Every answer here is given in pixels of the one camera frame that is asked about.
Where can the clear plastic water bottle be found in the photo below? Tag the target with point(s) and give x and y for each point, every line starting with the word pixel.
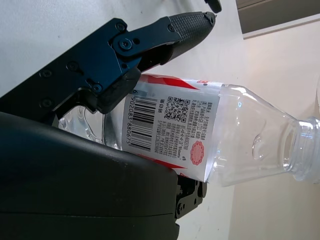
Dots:
pixel 237 130

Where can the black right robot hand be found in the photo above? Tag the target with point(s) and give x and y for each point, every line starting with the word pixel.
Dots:
pixel 75 190

